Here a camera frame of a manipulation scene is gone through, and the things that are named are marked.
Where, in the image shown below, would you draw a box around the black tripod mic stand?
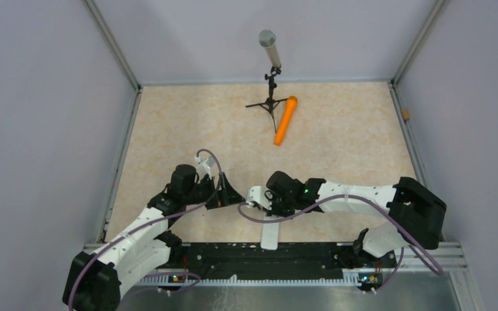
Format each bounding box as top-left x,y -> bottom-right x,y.
245,67 -> 287,133

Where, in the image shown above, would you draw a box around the purple cable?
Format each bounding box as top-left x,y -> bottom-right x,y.
237,194 -> 445,277
67,148 -> 224,311

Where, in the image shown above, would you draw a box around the small tan wall knob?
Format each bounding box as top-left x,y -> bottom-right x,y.
400,108 -> 410,122

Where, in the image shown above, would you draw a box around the white remote control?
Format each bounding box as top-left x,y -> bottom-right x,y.
261,222 -> 280,251

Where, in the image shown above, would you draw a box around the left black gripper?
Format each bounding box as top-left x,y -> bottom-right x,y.
184,172 -> 244,209

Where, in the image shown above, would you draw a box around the orange microphone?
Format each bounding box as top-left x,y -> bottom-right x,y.
274,96 -> 298,146

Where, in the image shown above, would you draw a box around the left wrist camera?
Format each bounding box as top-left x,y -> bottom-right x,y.
195,156 -> 217,179

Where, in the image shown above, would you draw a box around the grey microphone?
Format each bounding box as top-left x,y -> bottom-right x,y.
258,29 -> 281,69

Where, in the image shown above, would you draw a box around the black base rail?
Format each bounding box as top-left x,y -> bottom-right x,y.
176,242 -> 362,282

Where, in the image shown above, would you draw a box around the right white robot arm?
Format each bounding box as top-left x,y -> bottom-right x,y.
251,171 -> 447,267

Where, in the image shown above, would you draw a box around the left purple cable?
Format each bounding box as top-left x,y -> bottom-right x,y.
67,148 -> 224,311

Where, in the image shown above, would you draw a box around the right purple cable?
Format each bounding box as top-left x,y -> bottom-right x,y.
237,194 -> 445,277

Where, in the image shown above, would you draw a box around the white cable duct strip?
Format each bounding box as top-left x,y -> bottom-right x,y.
136,273 -> 362,287

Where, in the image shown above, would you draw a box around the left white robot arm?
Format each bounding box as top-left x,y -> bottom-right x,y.
62,164 -> 245,310

